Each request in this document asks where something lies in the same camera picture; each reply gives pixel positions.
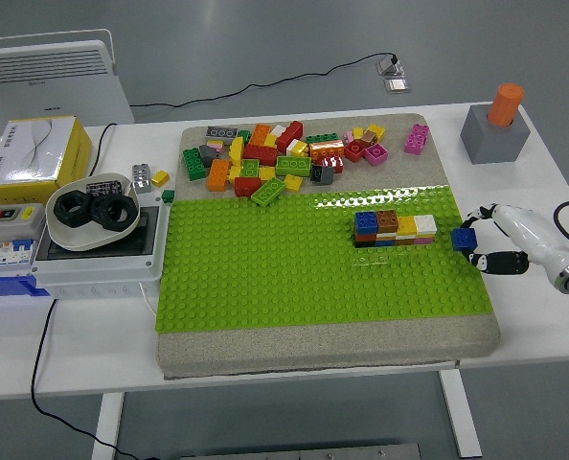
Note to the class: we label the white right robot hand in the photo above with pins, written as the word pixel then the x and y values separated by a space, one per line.
pixel 529 230

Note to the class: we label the blue square toy brick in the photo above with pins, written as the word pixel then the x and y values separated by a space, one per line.
pixel 464 238
pixel 366 222

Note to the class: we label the white square toy brick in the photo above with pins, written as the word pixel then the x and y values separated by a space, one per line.
pixel 425 223

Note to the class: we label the thin pink toy brick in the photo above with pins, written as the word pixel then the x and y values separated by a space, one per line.
pixel 423 240

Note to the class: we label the yellow square toy brick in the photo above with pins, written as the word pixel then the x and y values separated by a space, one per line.
pixel 293 182
pixel 266 173
pixel 271 141
pixel 405 225
pixel 378 130

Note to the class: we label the thin orange toy brick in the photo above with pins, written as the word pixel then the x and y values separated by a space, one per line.
pixel 404 240

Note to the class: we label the thin blue toy brick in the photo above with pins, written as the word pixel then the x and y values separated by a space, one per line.
pixel 385 243

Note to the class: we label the pink long toy brick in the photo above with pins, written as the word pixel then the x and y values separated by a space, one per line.
pixel 416 139

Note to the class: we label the clear transparent toy brick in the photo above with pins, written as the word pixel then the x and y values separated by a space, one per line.
pixel 379 259

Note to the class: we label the thin red toy brick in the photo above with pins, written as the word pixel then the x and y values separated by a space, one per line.
pixel 364 237

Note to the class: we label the magenta square toy brick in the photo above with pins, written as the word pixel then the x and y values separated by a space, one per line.
pixel 376 154

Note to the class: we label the red square toy brick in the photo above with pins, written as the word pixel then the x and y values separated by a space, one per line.
pixel 354 152

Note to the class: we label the small yellow toy brick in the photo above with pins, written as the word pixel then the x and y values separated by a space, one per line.
pixel 357 131

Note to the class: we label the small pink toy brick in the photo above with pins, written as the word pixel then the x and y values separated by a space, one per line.
pixel 348 137

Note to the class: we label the lime long toy brick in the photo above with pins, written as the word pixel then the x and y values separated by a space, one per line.
pixel 293 166
pixel 267 191

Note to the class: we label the green studded baseplate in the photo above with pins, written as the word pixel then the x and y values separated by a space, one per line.
pixel 275 268

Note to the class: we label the tall red toy brick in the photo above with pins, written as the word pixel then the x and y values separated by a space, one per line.
pixel 290 134

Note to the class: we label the small white toy brick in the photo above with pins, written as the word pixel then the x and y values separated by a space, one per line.
pixel 277 130

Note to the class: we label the red long toy brick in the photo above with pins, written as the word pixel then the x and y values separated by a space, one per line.
pixel 260 154

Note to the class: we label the orange long toy brick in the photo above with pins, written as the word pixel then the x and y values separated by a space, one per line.
pixel 259 135
pixel 218 175

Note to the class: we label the lime square toy brick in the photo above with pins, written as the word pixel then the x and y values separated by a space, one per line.
pixel 250 167

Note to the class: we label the red short toy brick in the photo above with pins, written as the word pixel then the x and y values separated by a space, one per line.
pixel 246 187

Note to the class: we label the yellow long toy brick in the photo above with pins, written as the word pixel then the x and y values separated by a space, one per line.
pixel 236 149

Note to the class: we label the flat grey toy brick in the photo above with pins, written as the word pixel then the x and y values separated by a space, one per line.
pixel 222 134

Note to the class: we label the grey sloped toy brick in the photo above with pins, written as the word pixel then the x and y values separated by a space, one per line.
pixel 210 155

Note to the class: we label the tiny green toy brick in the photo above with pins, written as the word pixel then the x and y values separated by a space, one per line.
pixel 168 195

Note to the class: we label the silver grey toy brick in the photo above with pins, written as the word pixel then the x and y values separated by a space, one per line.
pixel 141 178

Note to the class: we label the grey square holder block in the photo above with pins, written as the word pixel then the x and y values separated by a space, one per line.
pixel 495 144

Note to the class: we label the orange cylinder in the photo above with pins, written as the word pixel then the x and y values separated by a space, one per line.
pixel 505 103

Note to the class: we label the closed floor socket plate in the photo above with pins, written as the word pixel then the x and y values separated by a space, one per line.
pixel 396 85

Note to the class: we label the white table leg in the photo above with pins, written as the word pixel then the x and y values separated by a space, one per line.
pixel 462 417
pixel 107 426

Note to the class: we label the red and white brick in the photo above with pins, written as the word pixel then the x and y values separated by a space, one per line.
pixel 333 164

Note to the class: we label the dark grey square brick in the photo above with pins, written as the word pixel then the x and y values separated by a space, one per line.
pixel 322 175

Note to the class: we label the open floor socket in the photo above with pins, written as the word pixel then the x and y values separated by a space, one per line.
pixel 390 66

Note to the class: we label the shiny orange long brick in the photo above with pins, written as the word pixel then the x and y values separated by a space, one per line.
pixel 326 150

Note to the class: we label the flat dark green brick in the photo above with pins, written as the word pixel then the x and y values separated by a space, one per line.
pixel 323 138

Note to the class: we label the white and yellow brick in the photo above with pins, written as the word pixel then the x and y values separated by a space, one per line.
pixel 298 147

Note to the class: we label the grey foam mat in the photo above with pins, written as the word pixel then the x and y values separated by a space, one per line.
pixel 313 350

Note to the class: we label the small dark green brick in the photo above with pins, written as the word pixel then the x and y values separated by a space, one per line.
pixel 244 135

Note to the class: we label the pink and white small brick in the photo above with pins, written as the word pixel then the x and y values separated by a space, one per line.
pixel 215 145

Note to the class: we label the dark green long brick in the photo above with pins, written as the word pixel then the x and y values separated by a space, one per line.
pixel 194 164

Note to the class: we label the shiny yellow small brick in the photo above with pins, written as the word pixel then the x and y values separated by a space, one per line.
pixel 160 178

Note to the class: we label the large black hex nut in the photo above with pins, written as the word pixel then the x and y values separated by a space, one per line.
pixel 66 206
pixel 121 213

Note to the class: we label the small black terminal block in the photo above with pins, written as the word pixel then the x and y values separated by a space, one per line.
pixel 103 187

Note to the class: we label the white plastic bowl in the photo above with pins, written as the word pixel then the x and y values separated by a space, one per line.
pixel 74 237

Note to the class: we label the white panel heater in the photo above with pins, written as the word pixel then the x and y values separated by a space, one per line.
pixel 50 86

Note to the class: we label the yellow and white carton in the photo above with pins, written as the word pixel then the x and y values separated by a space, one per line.
pixel 30 153

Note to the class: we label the grey push button box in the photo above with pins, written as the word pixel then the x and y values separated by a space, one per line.
pixel 9 223

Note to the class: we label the blue plastic box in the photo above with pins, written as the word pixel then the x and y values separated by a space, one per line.
pixel 6 287

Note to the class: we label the white blue circuit breaker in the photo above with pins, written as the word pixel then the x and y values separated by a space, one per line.
pixel 4 259

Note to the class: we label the white electrical enclosure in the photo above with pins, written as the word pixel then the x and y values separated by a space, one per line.
pixel 97 273

